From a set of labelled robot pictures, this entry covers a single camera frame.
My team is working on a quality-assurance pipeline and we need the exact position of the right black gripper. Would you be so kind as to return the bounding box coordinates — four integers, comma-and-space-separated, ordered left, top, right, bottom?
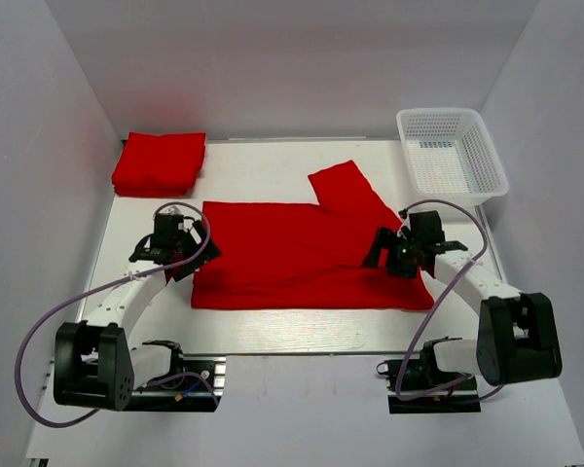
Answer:
362, 226, 422, 279

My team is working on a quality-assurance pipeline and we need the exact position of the red t shirt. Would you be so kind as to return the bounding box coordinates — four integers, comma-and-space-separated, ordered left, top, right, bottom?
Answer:
191, 161, 434, 311

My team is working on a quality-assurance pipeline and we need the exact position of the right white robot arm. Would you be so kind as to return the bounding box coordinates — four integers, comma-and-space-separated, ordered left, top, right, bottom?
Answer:
363, 211, 563, 388

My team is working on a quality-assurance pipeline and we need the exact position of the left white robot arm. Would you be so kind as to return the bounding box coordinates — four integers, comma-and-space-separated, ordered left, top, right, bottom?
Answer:
53, 213, 221, 412

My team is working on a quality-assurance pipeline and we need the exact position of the folded red shirt stack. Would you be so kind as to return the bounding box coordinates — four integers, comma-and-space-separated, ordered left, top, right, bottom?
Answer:
111, 132, 206, 198

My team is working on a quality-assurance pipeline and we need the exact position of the white plastic mesh basket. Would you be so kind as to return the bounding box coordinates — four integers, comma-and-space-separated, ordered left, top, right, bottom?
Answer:
395, 108, 509, 208

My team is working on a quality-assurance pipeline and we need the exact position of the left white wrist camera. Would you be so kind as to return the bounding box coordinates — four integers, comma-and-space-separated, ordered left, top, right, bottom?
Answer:
157, 205, 182, 215

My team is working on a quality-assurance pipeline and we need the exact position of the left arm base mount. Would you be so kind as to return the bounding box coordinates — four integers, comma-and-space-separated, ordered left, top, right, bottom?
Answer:
126, 341, 227, 413

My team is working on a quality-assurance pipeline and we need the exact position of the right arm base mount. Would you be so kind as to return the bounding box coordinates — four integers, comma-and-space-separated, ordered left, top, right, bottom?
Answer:
376, 341, 481, 415

